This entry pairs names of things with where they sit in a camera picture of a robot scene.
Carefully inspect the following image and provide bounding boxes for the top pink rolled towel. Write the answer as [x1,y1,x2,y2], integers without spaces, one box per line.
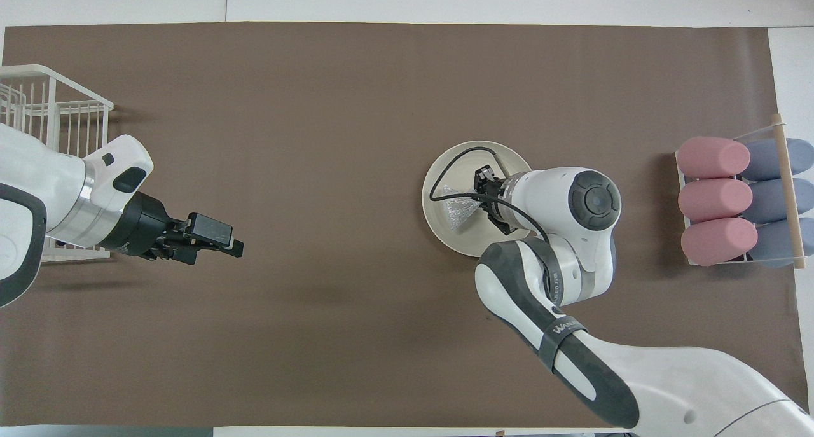
[676,137,751,179]

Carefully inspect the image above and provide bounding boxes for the middle pink rolled towel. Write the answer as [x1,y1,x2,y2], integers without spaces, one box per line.
[678,178,754,223]

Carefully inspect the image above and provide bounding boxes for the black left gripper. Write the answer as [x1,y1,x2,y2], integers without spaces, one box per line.
[99,191,245,265]

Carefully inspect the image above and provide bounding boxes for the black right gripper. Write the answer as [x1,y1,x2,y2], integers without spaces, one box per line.
[472,165,514,236]

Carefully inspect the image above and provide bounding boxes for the white wire dish rack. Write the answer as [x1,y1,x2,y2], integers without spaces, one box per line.
[0,64,114,263]

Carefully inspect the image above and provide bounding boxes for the silver mesh sponge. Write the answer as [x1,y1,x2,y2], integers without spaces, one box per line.
[442,184,484,232]

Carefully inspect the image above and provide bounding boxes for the pink rolled towel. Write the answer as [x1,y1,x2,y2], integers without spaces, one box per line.
[680,218,759,266]
[676,137,751,179]
[678,178,754,223]

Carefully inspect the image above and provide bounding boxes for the cup rack with wooden rod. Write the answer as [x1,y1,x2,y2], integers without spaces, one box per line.
[674,113,808,271]

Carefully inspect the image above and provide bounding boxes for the bottom pink rolled towel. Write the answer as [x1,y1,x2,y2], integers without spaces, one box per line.
[680,218,759,266]

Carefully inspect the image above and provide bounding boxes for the round white plate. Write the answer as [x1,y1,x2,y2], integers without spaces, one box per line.
[422,140,534,258]

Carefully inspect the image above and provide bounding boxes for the brown table mat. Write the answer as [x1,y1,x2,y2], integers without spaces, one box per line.
[2,22,811,428]

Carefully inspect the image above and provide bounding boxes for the blue rolled towels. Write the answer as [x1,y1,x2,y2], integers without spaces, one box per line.
[750,218,814,269]

